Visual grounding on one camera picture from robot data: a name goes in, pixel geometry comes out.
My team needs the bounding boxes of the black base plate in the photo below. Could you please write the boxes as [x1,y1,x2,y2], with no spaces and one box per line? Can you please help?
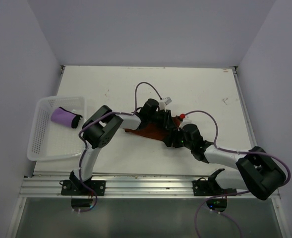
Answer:
[59,179,106,196]
[192,178,237,196]

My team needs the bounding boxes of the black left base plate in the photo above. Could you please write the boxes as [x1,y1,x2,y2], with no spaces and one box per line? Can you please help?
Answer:
[59,179,106,196]

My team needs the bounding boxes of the white perforated plastic basket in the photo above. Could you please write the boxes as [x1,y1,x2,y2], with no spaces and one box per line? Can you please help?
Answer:
[27,96,87,161]

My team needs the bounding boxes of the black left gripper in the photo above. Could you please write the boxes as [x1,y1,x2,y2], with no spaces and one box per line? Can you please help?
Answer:
[147,109,175,129]

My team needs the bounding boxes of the purple grey microfiber towel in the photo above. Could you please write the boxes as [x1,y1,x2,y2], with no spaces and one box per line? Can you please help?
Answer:
[51,107,83,129]

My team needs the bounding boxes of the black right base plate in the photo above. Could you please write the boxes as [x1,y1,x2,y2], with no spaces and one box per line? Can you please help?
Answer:
[192,178,237,196]

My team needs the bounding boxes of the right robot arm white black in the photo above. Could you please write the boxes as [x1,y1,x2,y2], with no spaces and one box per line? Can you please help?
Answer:
[163,123,291,200]

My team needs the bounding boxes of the rust orange towel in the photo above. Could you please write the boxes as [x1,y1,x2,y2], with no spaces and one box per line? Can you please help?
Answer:
[124,117,182,148]

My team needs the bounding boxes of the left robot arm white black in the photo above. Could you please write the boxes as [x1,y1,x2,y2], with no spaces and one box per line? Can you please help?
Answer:
[69,97,175,195]

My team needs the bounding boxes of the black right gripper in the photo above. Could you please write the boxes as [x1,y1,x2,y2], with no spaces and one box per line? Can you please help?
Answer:
[162,126,193,150]

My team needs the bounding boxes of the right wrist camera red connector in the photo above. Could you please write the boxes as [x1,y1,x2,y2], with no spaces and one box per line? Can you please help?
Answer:
[178,114,192,124]

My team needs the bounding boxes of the aluminium mounting rail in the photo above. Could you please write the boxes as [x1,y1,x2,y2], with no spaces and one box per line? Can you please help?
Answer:
[18,173,278,199]

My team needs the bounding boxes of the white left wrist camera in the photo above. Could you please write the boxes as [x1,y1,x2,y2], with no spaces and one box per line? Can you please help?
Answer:
[159,97,172,111]

